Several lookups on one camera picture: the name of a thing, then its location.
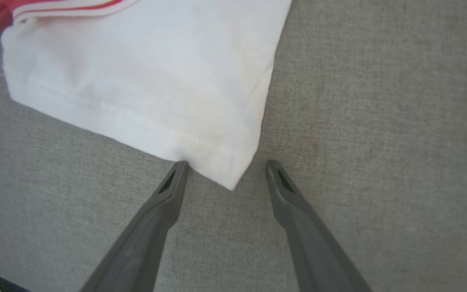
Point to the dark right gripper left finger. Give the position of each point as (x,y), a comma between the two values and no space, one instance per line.
(144,243)

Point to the red jersey with white sleeves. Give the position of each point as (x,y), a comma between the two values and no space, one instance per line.
(144,73)

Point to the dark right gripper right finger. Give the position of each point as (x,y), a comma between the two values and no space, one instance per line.
(314,251)

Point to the grey fabric sofa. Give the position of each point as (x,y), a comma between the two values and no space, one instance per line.
(379,162)

